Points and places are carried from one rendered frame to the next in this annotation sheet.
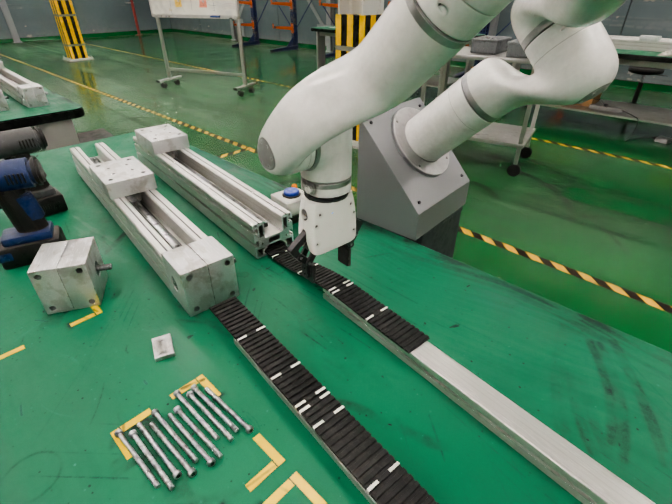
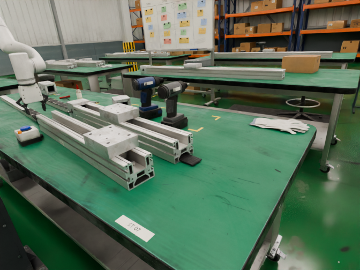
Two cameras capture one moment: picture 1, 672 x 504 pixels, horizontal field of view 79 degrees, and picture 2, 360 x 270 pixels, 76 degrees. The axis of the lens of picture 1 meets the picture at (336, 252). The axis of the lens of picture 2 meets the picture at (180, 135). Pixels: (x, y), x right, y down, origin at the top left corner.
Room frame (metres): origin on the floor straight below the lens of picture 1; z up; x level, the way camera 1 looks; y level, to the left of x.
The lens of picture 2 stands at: (2.00, 0.72, 1.18)
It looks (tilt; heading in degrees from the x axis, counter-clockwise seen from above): 23 degrees down; 175
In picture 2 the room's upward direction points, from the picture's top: 4 degrees counter-clockwise
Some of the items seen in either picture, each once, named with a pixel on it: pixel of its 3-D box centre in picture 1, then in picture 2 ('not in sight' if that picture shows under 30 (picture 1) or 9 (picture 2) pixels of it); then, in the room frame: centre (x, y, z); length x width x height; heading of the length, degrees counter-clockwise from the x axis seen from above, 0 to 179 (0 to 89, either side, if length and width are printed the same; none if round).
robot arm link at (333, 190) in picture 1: (325, 182); (27, 81); (0.64, 0.02, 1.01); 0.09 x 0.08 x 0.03; 130
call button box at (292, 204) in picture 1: (289, 205); (30, 134); (0.95, 0.12, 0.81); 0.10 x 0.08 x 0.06; 130
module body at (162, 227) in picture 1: (129, 199); (121, 125); (0.97, 0.54, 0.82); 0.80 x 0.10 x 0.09; 40
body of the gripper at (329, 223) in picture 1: (326, 215); (30, 92); (0.64, 0.02, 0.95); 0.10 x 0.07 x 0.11; 130
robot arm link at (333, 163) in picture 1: (323, 134); (22, 65); (0.63, 0.02, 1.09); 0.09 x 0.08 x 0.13; 132
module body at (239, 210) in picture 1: (198, 180); (81, 139); (1.09, 0.39, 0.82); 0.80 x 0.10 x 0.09; 40
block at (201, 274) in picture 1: (207, 272); (77, 109); (0.64, 0.25, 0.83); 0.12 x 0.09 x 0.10; 130
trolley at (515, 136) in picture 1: (475, 98); not in sight; (3.60, -1.18, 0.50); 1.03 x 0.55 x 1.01; 58
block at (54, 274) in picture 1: (78, 273); (119, 105); (0.63, 0.49, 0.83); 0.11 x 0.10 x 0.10; 108
